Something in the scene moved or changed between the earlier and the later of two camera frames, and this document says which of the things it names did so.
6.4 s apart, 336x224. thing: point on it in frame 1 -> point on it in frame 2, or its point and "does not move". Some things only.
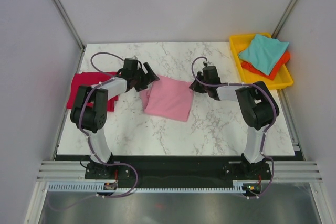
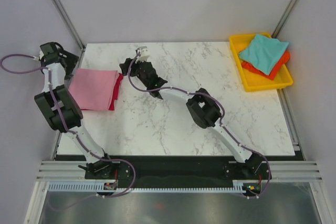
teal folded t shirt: x=264 y=53 does not move
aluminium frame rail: x=280 y=170 does not move
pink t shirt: x=169 y=98 -> x=94 y=89
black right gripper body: x=200 y=87 -> x=134 y=72
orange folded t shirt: x=283 y=60 does not move
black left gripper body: x=142 y=79 -> x=71 y=62
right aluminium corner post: x=291 y=5 does not move
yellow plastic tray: x=284 y=80 does not move
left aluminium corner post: x=61 y=8 does not move
